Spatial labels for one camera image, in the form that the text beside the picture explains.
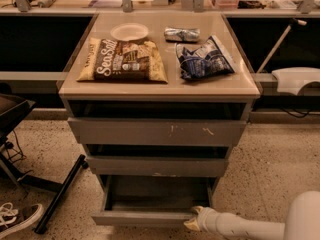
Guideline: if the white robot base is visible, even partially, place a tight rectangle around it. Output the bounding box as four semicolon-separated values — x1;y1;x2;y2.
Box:
272;67;320;95

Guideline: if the grey bottom drawer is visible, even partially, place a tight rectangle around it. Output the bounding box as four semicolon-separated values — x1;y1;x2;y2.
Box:
92;175;217;227

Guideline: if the white paper plate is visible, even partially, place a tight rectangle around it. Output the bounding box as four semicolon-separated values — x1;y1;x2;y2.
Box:
110;23;149;41

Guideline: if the grey top drawer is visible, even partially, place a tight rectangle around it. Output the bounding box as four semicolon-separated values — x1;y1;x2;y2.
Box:
68;117;246;146

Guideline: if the white rod with black tip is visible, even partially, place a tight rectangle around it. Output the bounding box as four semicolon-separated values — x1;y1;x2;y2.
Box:
256;18;307;73

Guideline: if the black cable on floor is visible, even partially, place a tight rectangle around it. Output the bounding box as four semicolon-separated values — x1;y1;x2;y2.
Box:
4;129;28;164

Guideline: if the blue crumpled chip bag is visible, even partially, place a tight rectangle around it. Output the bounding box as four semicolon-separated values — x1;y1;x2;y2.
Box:
175;35;235;81

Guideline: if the brown sea salt chip bag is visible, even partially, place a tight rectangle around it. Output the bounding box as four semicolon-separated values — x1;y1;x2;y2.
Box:
78;38;168;83

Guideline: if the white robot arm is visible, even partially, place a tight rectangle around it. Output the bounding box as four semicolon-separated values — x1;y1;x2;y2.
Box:
184;191;320;240

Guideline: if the grey drawer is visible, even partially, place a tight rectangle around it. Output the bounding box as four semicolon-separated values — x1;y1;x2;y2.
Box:
68;117;246;146
87;156;228;177
92;175;217;227

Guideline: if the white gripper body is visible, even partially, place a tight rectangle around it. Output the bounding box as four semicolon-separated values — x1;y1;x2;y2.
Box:
197;207;225;234

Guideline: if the crushed silver can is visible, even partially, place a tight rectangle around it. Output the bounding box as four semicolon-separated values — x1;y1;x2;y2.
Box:
164;27;200;43

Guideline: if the grey drawer cabinet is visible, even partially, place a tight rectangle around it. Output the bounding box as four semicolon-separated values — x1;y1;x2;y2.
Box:
57;11;263;185

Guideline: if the black stand with legs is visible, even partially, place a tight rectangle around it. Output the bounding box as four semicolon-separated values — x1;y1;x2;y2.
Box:
0;82;90;235

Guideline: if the grey middle drawer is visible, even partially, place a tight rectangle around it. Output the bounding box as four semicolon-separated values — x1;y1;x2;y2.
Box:
87;156;228;177

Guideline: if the black and white sneaker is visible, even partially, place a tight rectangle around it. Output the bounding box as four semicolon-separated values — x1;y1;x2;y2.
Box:
0;202;44;239

